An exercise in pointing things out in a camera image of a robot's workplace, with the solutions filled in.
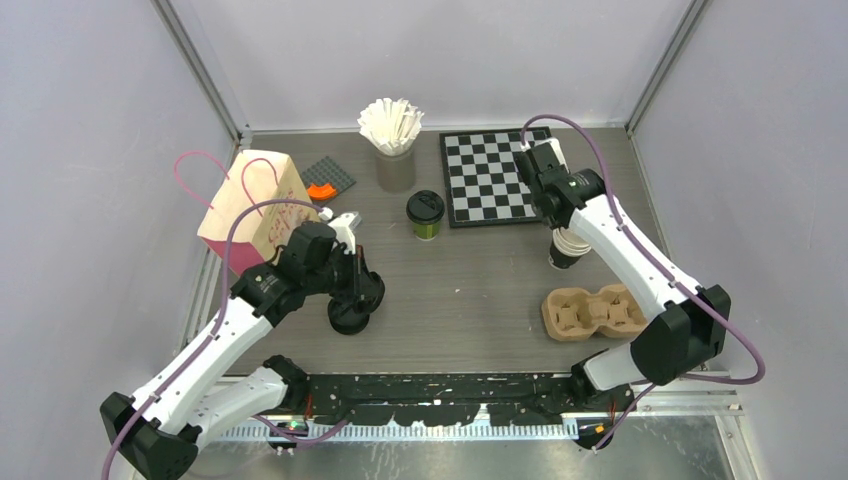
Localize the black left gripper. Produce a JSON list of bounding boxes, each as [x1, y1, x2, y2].
[[305, 245, 381, 303]]

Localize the stack of black lids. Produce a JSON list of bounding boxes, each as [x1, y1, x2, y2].
[[327, 300, 370, 335]]

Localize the stack of paper cups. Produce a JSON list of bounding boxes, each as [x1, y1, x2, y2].
[[549, 228, 592, 270]]

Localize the black coffee cup lid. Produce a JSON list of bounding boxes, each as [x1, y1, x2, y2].
[[406, 190, 446, 225]]

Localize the green paper cup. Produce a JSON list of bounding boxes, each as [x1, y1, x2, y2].
[[413, 222, 441, 241]]

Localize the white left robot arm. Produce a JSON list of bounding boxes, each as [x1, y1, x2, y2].
[[100, 213, 385, 479]]

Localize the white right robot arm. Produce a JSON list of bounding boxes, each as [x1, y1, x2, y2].
[[515, 139, 731, 411]]

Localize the black white chessboard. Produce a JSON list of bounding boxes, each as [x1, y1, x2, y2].
[[439, 126, 551, 228]]

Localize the orange plastic piece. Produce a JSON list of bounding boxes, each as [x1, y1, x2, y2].
[[307, 183, 339, 202]]

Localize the grey straw holder cup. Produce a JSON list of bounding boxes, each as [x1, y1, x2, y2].
[[375, 148, 416, 193]]

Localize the brown pulp cup carrier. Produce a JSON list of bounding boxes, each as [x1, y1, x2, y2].
[[541, 284, 649, 342]]

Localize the grey lego baseplate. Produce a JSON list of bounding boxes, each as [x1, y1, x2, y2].
[[300, 156, 356, 206]]

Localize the white wrapped straws bundle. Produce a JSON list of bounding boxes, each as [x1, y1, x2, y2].
[[357, 98, 425, 157]]

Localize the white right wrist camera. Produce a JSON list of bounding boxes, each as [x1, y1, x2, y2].
[[543, 137, 568, 169]]

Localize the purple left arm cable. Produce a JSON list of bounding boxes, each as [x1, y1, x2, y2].
[[100, 199, 333, 480]]

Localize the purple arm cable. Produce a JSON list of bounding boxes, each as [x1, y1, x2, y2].
[[100, 199, 333, 480], [520, 113, 767, 452]]

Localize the paper gift bag pink handles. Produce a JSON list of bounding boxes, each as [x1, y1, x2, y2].
[[173, 149, 321, 276]]

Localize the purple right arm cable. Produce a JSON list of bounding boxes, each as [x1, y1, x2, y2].
[[520, 113, 767, 452]]

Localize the aluminium frame rail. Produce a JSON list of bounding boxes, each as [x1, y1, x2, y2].
[[209, 375, 741, 444]]

